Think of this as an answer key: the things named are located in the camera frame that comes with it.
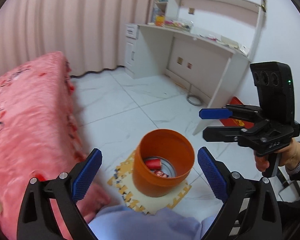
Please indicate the person's right hand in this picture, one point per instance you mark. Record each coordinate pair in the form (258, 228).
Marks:
(290, 157)

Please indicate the light blue trousers leg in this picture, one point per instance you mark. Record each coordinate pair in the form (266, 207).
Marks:
(121, 222)

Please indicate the red paper bag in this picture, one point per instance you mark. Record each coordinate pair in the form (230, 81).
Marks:
(229, 122)

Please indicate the pink pleated curtain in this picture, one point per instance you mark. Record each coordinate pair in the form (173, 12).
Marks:
(90, 33)

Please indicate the white desk with shelves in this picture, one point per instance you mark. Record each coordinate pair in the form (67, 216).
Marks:
(206, 46)

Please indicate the orange round trash bin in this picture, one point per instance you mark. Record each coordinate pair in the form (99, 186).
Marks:
(175, 152)

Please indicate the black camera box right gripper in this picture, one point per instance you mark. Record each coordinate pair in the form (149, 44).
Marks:
(274, 84)

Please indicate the red lidded cup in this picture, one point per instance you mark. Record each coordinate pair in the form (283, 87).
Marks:
(161, 174)

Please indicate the beige foam puzzle mat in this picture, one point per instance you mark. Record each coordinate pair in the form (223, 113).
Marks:
(151, 201)

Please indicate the pink heart-print bed blanket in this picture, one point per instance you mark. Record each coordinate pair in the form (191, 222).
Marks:
(38, 138)

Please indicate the red paper cup gold print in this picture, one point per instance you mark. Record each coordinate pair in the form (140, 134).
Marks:
(153, 164)

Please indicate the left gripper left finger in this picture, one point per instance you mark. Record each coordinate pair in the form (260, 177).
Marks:
(36, 219)

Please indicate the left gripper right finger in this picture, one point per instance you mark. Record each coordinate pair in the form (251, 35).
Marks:
(250, 209)

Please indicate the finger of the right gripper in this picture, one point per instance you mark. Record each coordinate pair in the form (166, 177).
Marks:
(221, 134)
(215, 113)

